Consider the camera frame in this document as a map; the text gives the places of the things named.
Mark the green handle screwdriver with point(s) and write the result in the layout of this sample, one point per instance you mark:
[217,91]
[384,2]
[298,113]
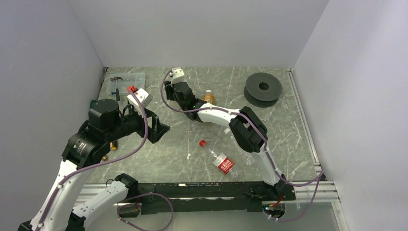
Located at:
[92,103]

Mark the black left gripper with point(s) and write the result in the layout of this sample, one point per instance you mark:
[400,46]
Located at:
[158,129]

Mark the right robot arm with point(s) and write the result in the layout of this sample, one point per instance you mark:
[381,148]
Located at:
[249,132]

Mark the black spool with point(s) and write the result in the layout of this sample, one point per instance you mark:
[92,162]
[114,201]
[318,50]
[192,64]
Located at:
[262,90]

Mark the clear plastic organizer box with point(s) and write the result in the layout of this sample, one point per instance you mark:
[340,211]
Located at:
[137,79]

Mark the clear bottle red label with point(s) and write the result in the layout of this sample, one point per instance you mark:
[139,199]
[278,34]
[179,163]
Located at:
[223,163]

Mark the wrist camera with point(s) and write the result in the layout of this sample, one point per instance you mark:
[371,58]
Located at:
[177,75]
[142,96]

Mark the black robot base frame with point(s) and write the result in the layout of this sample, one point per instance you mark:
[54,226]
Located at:
[250,196]

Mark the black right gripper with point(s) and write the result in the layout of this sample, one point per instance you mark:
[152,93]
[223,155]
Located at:
[169,89]

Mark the claw hammer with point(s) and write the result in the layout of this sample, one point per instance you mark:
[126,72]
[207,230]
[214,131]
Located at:
[117,93]

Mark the clear bottle white cap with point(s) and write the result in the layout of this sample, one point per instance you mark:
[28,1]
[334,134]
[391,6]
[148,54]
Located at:
[247,158]

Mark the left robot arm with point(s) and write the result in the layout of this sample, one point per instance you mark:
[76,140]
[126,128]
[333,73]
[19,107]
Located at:
[106,123]

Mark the black yellow screwdriver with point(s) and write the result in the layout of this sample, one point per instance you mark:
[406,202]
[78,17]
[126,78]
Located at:
[114,145]

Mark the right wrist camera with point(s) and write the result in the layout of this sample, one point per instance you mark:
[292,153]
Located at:
[177,75]

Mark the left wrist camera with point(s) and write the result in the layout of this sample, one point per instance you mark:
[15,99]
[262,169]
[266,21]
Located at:
[142,96]

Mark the gold red tea bottle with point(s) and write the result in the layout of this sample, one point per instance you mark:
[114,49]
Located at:
[209,97]

